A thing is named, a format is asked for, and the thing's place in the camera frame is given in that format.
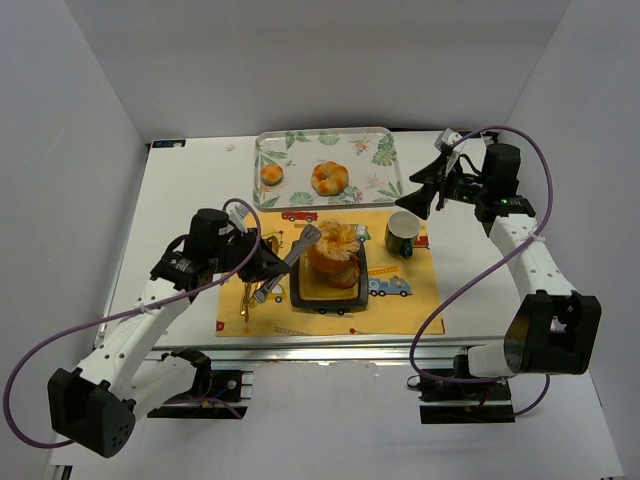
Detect silver metal tongs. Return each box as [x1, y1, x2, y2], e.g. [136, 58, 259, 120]
[253, 225, 321, 303]

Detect large orange round bread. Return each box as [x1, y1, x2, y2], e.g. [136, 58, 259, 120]
[307, 219, 360, 274]

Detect seeded bread slice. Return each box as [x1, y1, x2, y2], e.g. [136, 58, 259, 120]
[327, 263, 360, 289]

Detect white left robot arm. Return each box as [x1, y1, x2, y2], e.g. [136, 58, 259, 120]
[47, 208, 290, 458]

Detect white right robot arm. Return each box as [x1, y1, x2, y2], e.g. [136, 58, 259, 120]
[396, 143, 602, 383]

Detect knotted glazed bread roll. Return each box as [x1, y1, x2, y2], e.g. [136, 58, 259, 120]
[311, 161, 349, 196]

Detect gold spoon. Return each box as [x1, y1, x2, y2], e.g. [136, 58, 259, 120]
[247, 235, 281, 308]

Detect dark green mug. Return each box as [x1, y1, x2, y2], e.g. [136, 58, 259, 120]
[385, 211, 421, 260]

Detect square dark ceramic plate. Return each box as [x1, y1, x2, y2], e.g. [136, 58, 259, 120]
[289, 242, 369, 315]

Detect floral white serving tray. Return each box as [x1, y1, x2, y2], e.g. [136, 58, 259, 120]
[253, 127, 404, 211]

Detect small round bun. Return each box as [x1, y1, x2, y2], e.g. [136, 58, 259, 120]
[260, 164, 284, 185]

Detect yellow cartoon car placemat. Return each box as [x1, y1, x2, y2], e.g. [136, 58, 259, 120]
[216, 208, 440, 338]

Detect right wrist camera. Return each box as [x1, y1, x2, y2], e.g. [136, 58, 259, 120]
[434, 128, 462, 169]

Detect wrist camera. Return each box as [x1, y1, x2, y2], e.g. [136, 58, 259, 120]
[224, 199, 249, 233]
[434, 128, 462, 169]

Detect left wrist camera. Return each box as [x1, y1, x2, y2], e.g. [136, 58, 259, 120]
[224, 199, 249, 233]

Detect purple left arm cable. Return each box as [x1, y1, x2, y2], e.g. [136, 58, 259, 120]
[2, 198, 263, 449]

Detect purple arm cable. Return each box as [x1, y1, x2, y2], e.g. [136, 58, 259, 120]
[406, 125, 553, 418]
[2, 198, 263, 449]

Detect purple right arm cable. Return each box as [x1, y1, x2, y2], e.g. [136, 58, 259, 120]
[406, 125, 553, 418]

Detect aluminium table edge rail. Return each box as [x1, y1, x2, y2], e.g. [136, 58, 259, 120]
[144, 335, 501, 363]

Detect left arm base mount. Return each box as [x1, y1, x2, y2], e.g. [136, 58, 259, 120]
[147, 348, 253, 420]

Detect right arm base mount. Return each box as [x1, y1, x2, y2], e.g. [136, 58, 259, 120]
[407, 378, 515, 425]

